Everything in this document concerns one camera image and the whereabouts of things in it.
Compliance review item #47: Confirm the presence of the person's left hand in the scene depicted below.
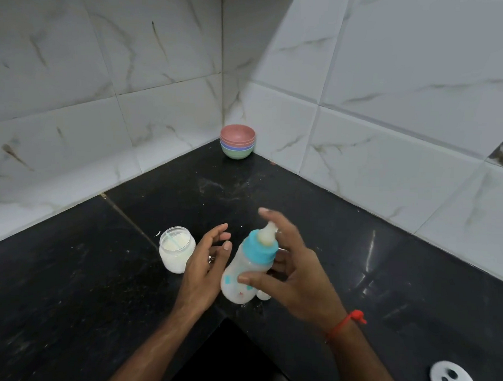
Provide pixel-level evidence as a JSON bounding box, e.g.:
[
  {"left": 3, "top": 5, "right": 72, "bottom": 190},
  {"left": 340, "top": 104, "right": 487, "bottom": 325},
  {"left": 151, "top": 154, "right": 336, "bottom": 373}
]
[{"left": 174, "top": 221, "right": 234, "bottom": 320}]

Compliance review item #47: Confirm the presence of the person's right hand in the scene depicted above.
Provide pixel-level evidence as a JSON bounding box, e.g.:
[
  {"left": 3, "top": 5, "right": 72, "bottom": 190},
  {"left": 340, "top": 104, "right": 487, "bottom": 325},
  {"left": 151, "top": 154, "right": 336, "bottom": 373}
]
[{"left": 234, "top": 206, "right": 352, "bottom": 334}]

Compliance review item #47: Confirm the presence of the jar of white powder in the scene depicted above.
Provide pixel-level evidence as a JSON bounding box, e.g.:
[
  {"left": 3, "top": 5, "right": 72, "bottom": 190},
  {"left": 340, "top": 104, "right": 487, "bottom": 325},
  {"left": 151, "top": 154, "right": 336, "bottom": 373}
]
[{"left": 157, "top": 226, "right": 197, "bottom": 275}]

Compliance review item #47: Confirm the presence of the clear baby bottle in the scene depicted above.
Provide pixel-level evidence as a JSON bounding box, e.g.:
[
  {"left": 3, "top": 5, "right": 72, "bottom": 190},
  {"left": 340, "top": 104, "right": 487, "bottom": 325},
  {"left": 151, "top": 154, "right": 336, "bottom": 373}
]
[{"left": 219, "top": 220, "right": 281, "bottom": 306}]

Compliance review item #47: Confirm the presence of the mint green scoop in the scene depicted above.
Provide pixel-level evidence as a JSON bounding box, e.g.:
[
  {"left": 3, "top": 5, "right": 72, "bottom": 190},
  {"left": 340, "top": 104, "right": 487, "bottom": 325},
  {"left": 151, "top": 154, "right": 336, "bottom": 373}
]
[{"left": 163, "top": 231, "right": 183, "bottom": 252}]

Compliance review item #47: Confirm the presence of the person's right forearm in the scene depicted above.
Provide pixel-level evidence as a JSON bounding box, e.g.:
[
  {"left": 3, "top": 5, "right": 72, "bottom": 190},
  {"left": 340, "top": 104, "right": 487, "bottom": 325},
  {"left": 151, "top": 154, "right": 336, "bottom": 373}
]
[{"left": 325, "top": 318, "right": 404, "bottom": 381}]

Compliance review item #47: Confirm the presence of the person's left forearm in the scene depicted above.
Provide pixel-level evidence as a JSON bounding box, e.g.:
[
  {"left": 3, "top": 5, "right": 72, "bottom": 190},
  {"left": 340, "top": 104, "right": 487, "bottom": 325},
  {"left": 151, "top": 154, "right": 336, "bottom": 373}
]
[{"left": 104, "top": 300, "right": 201, "bottom": 381}]

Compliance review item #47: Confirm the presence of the green bowl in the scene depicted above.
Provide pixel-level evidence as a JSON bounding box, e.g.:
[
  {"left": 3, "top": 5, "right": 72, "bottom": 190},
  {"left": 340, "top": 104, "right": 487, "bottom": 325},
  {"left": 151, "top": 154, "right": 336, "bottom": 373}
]
[{"left": 220, "top": 146, "right": 254, "bottom": 161}]

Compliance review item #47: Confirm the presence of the blue bowl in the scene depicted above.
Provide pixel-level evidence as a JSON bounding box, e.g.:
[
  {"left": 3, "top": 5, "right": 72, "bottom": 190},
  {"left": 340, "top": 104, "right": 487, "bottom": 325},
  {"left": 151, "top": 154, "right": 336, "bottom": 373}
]
[{"left": 219, "top": 142, "right": 255, "bottom": 153}]

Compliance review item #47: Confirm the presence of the pink bowl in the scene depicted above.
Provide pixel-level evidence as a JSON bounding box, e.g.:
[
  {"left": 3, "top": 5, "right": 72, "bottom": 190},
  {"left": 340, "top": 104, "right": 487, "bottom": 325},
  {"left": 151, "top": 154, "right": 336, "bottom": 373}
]
[{"left": 220, "top": 124, "right": 256, "bottom": 147}]

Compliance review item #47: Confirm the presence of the white device with holes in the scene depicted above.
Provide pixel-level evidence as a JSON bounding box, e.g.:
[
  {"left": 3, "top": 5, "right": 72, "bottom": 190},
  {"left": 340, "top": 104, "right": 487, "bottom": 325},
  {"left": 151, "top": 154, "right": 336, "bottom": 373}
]
[{"left": 429, "top": 360, "right": 483, "bottom": 381}]

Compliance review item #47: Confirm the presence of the red thread bracelet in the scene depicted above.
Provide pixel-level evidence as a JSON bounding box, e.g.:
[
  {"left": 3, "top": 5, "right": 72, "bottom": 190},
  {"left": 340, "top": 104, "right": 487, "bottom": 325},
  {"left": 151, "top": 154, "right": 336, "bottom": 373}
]
[{"left": 326, "top": 309, "right": 368, "bottom": 341}]

